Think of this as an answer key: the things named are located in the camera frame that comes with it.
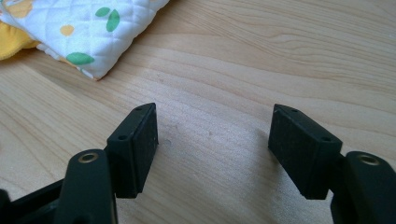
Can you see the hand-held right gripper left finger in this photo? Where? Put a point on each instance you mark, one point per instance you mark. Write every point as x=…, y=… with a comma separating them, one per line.
x=137, y=155

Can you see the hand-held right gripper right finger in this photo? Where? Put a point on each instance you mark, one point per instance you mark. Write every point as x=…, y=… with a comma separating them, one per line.
x=303, y=152

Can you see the white quilted cloth green leaves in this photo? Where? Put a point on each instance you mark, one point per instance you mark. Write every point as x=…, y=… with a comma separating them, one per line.
x=84, y=31

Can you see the yellow cloth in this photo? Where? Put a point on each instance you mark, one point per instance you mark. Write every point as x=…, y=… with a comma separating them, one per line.
x=11, y=42

